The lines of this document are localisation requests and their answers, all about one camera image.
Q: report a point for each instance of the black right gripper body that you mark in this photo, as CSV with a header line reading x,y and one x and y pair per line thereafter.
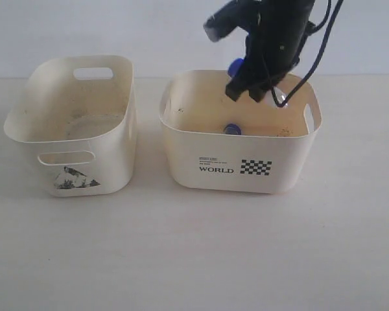
x,y
273,44

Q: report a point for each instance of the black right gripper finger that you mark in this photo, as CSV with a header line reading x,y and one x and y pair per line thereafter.
x,y
235,88
257,93

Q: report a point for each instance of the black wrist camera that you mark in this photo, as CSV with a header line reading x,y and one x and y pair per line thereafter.
x,y
234,14

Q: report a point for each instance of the cream WORLD bin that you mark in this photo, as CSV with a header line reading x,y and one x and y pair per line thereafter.
x,y
267,158

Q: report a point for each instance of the cream plastic bin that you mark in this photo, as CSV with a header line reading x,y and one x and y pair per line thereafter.
x,y
75,125

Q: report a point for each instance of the blue cap bottle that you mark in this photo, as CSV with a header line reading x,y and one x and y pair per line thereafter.
x,y
232,129
268,97

